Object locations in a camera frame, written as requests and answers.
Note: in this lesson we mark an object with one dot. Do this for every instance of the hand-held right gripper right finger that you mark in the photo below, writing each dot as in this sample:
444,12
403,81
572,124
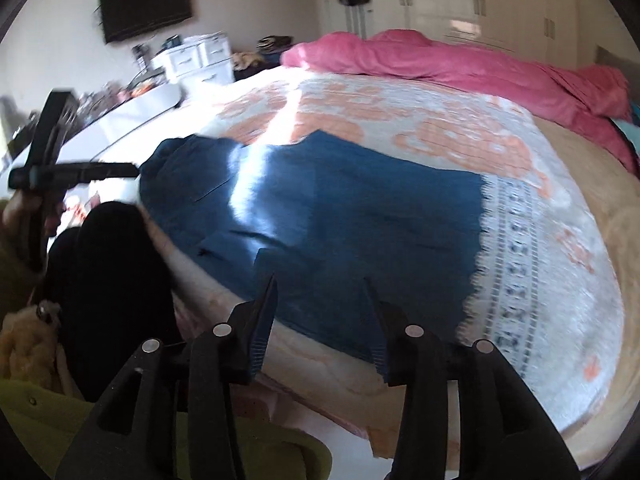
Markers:
378,342

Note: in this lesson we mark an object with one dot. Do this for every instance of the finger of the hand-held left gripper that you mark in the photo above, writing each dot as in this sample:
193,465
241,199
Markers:
100,170

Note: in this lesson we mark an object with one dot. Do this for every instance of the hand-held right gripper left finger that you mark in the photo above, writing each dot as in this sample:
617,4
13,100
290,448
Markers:
261,332

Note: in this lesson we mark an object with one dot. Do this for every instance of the blue denim pants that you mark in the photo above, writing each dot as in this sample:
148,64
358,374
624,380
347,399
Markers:
325,220

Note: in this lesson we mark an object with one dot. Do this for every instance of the person's left forearm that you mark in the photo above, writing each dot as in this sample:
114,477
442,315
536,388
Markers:
12,270

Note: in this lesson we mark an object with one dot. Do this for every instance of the person's left hand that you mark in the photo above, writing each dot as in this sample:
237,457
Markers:
15,217

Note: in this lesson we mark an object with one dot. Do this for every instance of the white desk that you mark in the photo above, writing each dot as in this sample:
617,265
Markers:
125,120

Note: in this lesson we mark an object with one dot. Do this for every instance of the clutter on desk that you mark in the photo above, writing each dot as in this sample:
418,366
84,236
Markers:
120,92

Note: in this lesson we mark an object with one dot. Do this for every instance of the person's legs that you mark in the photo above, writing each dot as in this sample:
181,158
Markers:
110,285

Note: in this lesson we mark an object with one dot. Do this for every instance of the white drawer unit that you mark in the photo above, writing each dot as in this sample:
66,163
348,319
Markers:
192,62

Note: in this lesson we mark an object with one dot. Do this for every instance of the fuzzy tan plush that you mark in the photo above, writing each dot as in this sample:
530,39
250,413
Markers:
22,350

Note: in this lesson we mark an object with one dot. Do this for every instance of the pile of clothes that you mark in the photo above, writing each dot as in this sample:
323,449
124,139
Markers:
267,50

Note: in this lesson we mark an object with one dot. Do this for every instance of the white and orange printed blanket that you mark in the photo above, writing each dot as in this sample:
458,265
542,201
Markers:
450,125

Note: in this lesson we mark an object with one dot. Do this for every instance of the person's green jacket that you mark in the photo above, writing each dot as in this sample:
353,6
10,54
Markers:
45,425

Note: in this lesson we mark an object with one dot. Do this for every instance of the beige bed cover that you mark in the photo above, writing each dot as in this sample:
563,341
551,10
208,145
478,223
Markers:
590,170

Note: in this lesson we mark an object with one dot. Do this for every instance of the pink duvet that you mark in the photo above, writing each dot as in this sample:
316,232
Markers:
450,60

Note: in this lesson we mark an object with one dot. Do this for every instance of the colourful patterned pillow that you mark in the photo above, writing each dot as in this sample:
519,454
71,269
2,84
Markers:
631,135

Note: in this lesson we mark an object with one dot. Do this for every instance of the white wardrobe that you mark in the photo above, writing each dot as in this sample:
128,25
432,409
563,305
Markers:
490,5

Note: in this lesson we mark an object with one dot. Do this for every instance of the grey headboard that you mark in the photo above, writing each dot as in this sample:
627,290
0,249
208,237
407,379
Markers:
617,62

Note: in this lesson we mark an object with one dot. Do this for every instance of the black wall television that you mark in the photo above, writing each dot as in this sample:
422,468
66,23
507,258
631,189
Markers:
145,7

